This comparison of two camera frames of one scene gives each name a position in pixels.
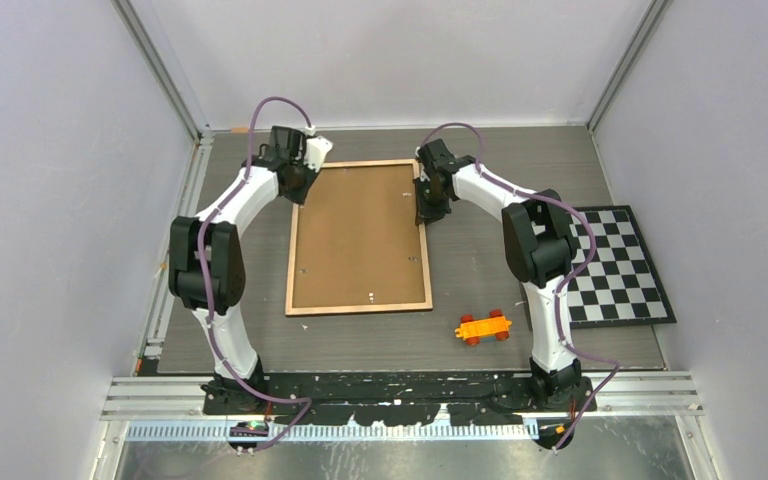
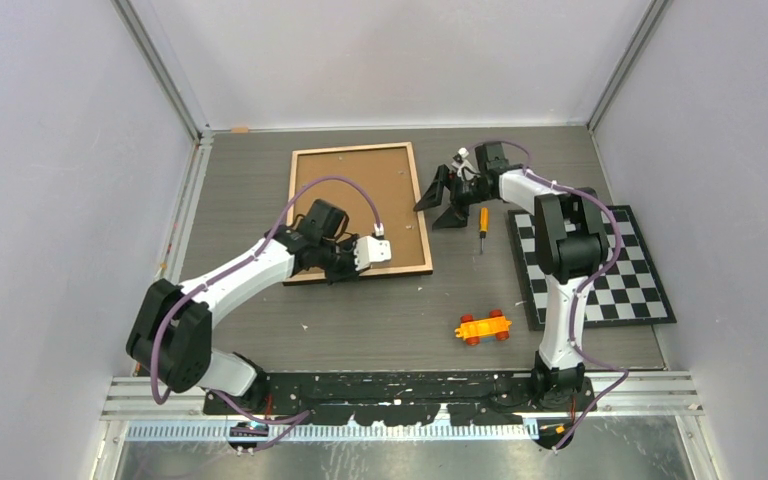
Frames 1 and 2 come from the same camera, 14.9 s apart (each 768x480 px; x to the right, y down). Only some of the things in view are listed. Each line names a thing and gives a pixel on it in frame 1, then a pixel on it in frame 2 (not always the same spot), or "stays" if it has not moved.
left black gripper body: (302, 182) → (337, 259)
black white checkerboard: (621, 286) stays
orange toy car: (473, 329) stays
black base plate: (411, 398) stays
